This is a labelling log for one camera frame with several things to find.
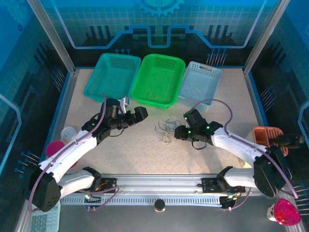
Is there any thin blue cable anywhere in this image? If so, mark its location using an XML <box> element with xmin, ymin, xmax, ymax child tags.
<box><xmin>154</xmin><ymin>117</ymin><xmax>182</xmax><ymax>137</ymax></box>

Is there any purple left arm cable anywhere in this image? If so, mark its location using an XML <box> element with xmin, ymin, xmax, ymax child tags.
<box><xmin>28</xmin><ymin>93</ymin><xmax>121</xmax><ymax>213</ymax></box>

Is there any green plastic basket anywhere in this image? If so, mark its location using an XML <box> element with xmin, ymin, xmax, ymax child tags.
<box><xmin>130</xmin><ymin>53</ymin><xmax>186</xmax><ymax>109</ymax></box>

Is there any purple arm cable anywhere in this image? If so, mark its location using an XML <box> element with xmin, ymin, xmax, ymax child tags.
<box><xmin>28</xmin><ymin>93</ymin><xmax>121</xmax><ymax>213</ymax></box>
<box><xmin>192</xmin><ymin>98</ymin><xmax>299</xmax><ymax>212</ymax></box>

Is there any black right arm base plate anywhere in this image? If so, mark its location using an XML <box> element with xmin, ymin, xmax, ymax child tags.
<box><xmin>201</xmin><ymin>177</ymin><xmax>246</xmax><ymax>194</ymax></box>

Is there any black handle tool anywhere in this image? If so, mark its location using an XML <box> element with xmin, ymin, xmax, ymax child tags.
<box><xmin>269</xmin><ymin>134</ymin><xmax>306</xmax><ymax>148</ymax></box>

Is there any slotted grey cable duct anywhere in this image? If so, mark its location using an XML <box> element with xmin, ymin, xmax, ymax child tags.
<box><xmin>59</xmin><ymin>195</ymin><xmax>224</xmax><ymax>206</ymax></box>

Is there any teal plastic basket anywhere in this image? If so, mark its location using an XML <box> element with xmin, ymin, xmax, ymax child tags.
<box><xmin>83</xmin><ymin>53</ymin><xmax>142</xmax><ymax>104</ymax></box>

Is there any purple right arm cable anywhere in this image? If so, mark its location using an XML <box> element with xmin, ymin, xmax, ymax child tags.
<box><xmin>192</xmin><ymin>98</ymin><xmax>299</xmax><ymax>212</ymax></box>

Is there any magenta dome white cup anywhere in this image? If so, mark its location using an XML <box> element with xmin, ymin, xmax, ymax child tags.
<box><xmin>267</xmin><ymin>198</ymin><xmax>302</xmax><ymax>227</ymax></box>

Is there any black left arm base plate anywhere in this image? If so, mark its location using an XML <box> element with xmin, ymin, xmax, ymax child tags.
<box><xmin>95</xmin><ymin>177</ymin><xmax>118</xmax><ymax>194</ymax></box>

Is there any pale green calculator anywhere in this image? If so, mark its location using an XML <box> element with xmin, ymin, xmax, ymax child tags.
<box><xmin>30</xmin><ymin>202</ymin><xmax>61</xmax><ymax>232</ymax></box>

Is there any black round knob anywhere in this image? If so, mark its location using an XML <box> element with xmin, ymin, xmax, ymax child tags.
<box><xmin>154</xmin><ymin>199</ymin><xmax>167</xmax><ymax>213</ymax></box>

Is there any aluminium frame post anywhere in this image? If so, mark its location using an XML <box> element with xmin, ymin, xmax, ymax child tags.
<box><xmin>26</xmin><ymin>0</ymin><xmax>77</xmax><ymax>74</ymax></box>
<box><xmin>243</xmin><ymin>0</ymin><xmax>290</xmax><ymax>74</ymax></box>

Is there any thin yellow cable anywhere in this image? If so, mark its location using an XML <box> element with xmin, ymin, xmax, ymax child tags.
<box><xmin>161</xmin><ymin>130</ymin><xmax>176</xmax><ymax>145</ymax></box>
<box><xmin>144</xmin><ymin>87</ymin><xmax>171</xmax><ymax>102</ymax></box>

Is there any aluminium extrusion rail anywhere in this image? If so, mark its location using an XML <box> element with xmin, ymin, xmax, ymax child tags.
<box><xmin>100</xmin><ymin>173</ymin><xmax>288</xmax><ymax>194</ymax></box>

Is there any light blue plastic basket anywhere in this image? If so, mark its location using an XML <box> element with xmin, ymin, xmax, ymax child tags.
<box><xmin>177</xmin><ymin>60</ymin><xmax>223</xmax><ymax>112</ymax></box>

